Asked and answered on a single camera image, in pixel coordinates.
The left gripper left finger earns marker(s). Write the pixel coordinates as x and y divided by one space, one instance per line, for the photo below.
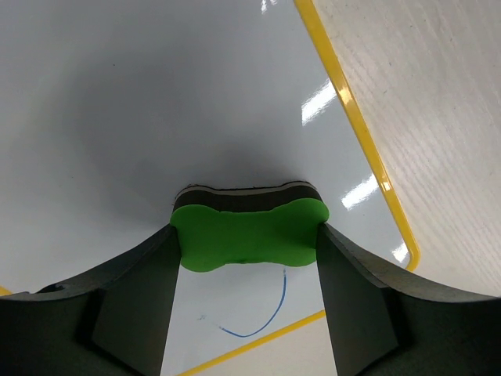
110 320

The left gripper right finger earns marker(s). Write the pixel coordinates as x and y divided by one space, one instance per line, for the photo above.
385 320

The green whiteboard eraser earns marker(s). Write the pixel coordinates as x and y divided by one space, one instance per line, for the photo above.
277 224

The yellow-framed small whiteboard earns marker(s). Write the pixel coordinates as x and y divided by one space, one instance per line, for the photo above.
110 108

